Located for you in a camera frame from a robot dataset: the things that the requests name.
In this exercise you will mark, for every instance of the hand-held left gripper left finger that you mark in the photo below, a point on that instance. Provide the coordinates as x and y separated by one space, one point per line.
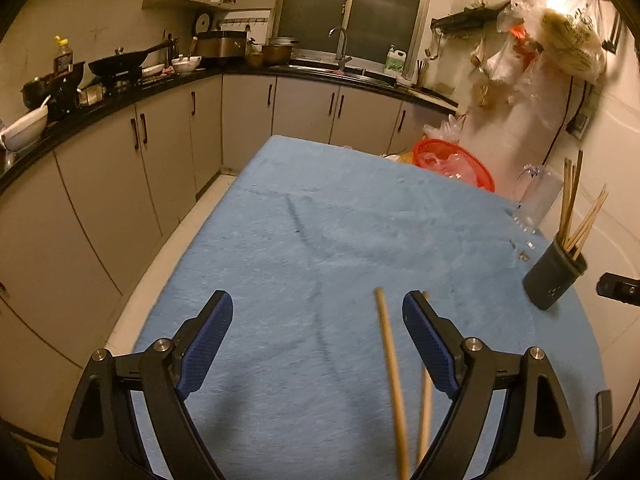
205 350

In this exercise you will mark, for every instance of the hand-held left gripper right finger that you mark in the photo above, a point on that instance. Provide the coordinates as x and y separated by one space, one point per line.
430 345

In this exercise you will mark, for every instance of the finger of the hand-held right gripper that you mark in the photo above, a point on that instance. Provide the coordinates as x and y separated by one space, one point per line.
617 287

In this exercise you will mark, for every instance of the slender bamboo chopstick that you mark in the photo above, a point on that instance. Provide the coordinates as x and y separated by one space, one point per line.
425 420
392 385

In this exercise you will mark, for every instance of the black chopstick holder cup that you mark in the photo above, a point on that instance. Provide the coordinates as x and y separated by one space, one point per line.
550 280

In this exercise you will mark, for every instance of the bunch of bamboo chopsticks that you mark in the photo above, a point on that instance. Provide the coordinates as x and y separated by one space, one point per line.
567 200

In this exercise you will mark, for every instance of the clear plastic jug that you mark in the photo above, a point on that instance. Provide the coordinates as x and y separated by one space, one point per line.
540 200

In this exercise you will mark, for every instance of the blue table cloth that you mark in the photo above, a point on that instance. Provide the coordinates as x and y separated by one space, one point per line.
300 260

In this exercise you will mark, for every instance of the red plastic basket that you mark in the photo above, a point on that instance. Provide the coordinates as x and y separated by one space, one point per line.
481 172

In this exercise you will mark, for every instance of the clear plastic bag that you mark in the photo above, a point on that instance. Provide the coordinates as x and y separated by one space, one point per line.
445 165

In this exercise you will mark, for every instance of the lower kitchen cabinets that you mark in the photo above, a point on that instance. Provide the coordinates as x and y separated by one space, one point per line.
125 160

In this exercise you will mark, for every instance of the white plastic bag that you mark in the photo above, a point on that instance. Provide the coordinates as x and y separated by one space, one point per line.
445 127

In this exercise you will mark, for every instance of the hanging plastic bags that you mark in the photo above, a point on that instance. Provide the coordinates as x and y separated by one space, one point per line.
565 35

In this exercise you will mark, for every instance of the green label detergent bottle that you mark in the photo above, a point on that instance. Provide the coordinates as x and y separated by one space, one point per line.
395 62

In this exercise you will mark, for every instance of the small white bowl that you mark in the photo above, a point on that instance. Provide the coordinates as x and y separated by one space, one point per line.
186 65

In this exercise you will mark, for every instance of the kitchen sink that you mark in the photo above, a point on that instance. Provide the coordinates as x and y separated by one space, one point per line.
345 71

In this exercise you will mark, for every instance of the large white bowl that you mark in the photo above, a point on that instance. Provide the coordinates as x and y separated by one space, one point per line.
22 127

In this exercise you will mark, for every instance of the black wok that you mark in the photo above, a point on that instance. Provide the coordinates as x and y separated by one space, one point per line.
120 62

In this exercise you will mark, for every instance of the black pot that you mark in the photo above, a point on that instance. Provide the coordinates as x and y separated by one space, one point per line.
55 87

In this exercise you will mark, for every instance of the rice cooker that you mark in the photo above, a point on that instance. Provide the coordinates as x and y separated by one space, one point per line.
222 45

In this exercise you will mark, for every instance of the brown cooking pot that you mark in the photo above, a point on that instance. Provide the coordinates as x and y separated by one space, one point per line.
279 52

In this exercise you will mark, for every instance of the metal faucet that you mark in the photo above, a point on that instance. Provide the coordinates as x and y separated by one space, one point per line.
344 45

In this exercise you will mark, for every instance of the yellow cap oil bottle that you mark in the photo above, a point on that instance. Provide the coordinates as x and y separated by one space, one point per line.
62 57

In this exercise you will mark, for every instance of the round kitchen scale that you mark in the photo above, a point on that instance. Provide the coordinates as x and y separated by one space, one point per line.
203 21

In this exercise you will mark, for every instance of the kitchen window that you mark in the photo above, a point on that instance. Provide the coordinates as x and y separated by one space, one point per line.
350 5

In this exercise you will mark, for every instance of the wall socket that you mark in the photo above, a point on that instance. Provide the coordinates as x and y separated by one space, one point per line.
578 126

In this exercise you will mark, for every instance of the black wall shelf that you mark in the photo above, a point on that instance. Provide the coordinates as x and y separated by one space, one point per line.
465 17

